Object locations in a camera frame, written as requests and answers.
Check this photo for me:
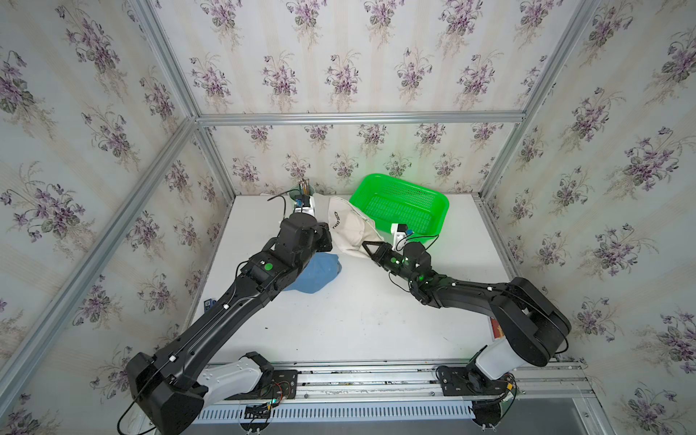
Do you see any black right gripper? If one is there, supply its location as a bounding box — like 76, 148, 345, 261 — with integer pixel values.
361, 239, 418, 288

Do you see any light blue baseball cap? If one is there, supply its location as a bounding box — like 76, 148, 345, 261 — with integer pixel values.
286, 253, 342, 295

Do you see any beige baseball cap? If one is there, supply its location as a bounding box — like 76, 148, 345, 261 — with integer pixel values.
327, 197, 384, 259

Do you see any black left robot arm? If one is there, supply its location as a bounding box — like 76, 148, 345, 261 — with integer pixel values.
126, 212, 333, 434

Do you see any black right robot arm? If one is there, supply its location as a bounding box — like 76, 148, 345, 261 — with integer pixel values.
362, 242, 572, 381

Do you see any mint green pencil cup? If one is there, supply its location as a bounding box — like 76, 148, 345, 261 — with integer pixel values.
288, 185, 315, 199

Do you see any green plastic basket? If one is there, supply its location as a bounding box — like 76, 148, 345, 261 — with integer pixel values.
349, 174, 450, 237

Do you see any bundle of coloured pencils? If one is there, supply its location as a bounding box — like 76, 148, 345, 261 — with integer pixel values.
298, 179, 312, 197

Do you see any blue stapler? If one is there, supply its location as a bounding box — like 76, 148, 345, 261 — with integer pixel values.
203, 298, 217, 313

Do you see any red patterned card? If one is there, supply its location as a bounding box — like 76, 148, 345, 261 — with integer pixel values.
490, 319, 505, 340

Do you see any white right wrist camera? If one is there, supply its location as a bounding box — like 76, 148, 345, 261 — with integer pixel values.
391, 223, 414, 252

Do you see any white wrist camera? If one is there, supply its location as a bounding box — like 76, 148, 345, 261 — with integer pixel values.
292, 193, 315, 217
391, 223, 414, 252

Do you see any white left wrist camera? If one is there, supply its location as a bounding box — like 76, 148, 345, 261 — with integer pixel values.
292, 193, 315, 217

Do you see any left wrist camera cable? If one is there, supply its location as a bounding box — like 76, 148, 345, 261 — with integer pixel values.
265, 188, 300, 219

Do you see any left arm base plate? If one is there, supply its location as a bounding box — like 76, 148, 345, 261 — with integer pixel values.
235, 370, 299, 401

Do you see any aluminium mounting rail frame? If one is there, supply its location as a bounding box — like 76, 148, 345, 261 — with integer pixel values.
180, 353, 613, 434

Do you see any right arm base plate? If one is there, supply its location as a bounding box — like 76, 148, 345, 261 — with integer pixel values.
435, 365, 513, 397

